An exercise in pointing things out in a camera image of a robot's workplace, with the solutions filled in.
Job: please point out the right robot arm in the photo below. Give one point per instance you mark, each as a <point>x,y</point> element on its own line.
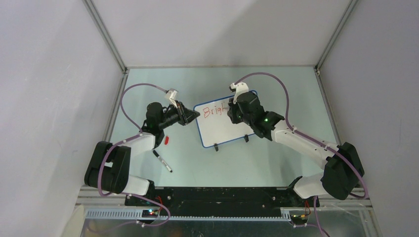
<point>340,164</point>

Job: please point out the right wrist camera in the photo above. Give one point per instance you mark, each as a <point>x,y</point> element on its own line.
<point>238,89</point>

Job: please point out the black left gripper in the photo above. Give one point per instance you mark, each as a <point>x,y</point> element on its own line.
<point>189,115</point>

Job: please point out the white blue-framed whiteboard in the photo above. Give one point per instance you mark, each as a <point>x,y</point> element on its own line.
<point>215,126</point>

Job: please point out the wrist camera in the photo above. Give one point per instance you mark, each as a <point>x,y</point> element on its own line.
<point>238,89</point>
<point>171,94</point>

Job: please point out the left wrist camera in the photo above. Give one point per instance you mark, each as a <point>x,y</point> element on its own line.
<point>171,94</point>

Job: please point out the black whiteboard marker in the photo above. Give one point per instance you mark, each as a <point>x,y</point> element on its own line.
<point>165,164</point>

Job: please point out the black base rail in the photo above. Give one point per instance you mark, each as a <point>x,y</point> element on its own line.
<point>189,203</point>

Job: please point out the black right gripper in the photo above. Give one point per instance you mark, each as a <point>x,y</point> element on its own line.
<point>231,112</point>

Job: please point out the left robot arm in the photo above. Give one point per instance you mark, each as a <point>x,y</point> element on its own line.
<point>109,166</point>

